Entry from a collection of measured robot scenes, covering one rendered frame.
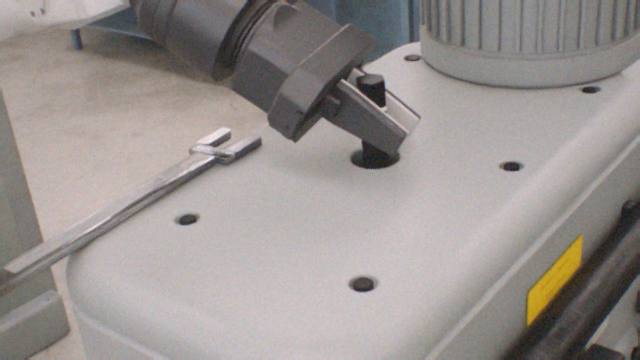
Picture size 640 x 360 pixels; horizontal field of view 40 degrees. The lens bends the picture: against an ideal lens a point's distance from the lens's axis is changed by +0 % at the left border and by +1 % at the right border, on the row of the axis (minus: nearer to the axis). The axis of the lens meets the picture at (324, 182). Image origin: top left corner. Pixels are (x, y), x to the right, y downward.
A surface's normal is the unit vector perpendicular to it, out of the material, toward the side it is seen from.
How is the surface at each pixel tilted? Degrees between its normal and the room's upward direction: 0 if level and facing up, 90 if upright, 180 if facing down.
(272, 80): 90
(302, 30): 30
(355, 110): 90
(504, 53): 90
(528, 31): 90
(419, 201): 0
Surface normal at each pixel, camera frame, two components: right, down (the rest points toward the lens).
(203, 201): -0.08, -0.88
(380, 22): -0.61, 0.42
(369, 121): -0.41, 0.46
